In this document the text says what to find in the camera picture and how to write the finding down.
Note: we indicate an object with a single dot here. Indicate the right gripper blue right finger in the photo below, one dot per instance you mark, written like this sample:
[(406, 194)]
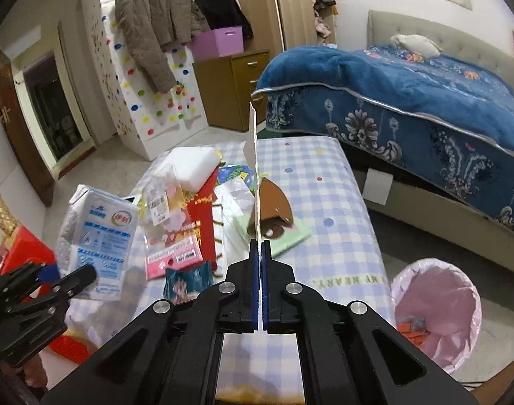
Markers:
[(266, 256)]

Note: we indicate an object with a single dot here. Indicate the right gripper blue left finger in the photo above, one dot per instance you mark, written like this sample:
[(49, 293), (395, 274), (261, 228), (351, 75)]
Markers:
[(254, 258)]

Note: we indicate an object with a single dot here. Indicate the brown card cutout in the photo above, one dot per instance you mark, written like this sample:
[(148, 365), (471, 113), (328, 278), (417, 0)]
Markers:
[(276, 215)]

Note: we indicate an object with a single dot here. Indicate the teal snack wrapper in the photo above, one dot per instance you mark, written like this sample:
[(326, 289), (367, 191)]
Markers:
[(183, 286)]

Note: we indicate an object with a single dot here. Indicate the red Ultraman box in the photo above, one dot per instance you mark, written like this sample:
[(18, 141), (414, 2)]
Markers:
[(200, 211)]

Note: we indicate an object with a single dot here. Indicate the clear pink sticker package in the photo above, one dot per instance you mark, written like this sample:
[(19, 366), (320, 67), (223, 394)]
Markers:
[(170, 234)]

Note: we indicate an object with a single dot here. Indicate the white paper card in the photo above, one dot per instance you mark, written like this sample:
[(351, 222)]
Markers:
[(250, 152)]

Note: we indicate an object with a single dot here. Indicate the white blue milk carton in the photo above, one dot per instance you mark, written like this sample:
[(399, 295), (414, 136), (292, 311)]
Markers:
[(98, 229)]

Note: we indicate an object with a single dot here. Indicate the white plastic mailer bag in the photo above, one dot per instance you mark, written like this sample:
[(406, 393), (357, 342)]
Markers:
[(237, 203)]

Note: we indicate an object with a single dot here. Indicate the pink lined trash bin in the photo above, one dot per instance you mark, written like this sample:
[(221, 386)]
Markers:
[(444, 307)]

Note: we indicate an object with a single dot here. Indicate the light green paper sheet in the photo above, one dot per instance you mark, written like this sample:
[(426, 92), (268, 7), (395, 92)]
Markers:
[(282, 237)]

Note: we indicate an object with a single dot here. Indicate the red plastic stool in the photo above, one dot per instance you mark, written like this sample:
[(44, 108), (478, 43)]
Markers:
[(27, 248)]

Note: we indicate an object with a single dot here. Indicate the colourful blue green packet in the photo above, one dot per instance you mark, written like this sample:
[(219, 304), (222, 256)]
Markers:
[(227, 173)]

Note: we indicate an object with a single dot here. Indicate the checkered blue tablecloth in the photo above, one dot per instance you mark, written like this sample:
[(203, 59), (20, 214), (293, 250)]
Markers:
[(341, 260)]

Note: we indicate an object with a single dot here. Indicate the white foam block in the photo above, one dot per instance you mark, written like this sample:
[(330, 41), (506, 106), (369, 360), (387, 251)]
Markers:
[(191, 165)]

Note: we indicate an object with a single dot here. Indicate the gold woven basket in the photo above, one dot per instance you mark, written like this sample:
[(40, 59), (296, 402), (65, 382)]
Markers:
[(8, 223)]

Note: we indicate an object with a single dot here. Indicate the white tag on bed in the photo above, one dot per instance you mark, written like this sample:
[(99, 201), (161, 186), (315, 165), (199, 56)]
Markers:
[(377, 186)]

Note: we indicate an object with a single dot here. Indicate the white polka dot cabinet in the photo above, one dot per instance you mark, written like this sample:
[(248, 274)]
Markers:
[(148, 122)]

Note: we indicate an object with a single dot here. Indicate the brown drawer cabinet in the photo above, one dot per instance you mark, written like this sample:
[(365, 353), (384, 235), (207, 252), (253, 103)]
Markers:
[(226, 85)]

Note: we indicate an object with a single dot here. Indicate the dark brown door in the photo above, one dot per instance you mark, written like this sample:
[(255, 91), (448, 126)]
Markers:
[(20, 138)]

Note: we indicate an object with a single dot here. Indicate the purple storage box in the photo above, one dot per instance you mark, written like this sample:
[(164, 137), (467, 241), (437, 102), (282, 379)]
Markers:
[(217, 43)]

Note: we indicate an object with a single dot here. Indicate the brown cardboard sheet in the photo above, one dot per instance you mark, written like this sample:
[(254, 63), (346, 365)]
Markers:
[(492, 390)]

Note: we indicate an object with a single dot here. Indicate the blue floral blanket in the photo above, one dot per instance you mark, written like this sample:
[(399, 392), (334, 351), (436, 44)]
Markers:
[(448, 122)]

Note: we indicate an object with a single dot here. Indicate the wooden wardrobe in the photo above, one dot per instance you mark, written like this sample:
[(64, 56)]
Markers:
[(279, 25)]

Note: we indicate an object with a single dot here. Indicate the brown quilted jacket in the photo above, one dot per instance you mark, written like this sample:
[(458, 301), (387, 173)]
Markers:
[(150, 26)]

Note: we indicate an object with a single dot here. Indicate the black jacket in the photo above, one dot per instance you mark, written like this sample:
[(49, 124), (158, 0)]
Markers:
[(225, 13)]

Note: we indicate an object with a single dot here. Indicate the white pillow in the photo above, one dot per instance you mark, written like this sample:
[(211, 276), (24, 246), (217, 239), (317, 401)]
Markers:
[(417, 44)]

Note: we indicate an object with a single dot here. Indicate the grey upholstered bed frame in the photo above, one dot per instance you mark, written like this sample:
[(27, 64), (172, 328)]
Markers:
[(415, 201)]

